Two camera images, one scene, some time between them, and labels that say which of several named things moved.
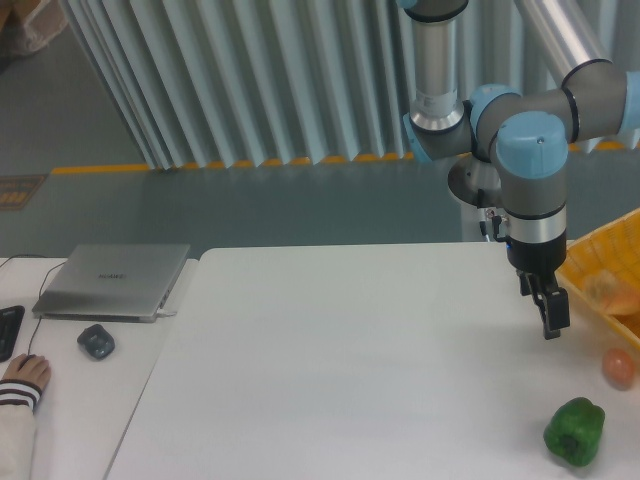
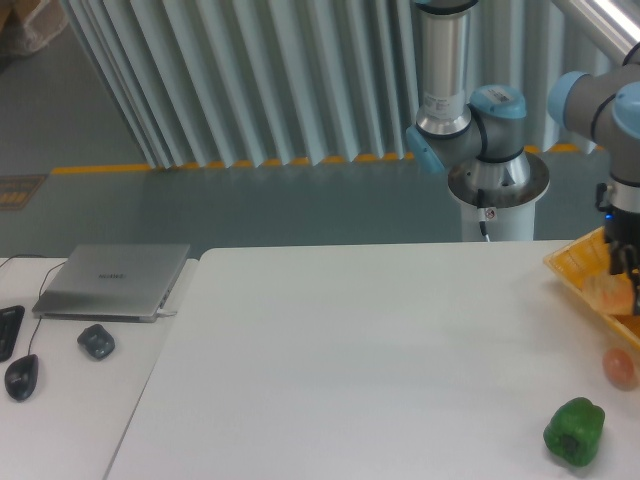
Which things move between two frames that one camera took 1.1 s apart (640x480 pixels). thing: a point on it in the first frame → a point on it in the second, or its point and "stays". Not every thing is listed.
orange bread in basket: x=614 y=296 stays
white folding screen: x=203 y=83 stays
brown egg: x=618 y=368 stays
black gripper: x=552 y=301 → x=622 y=226
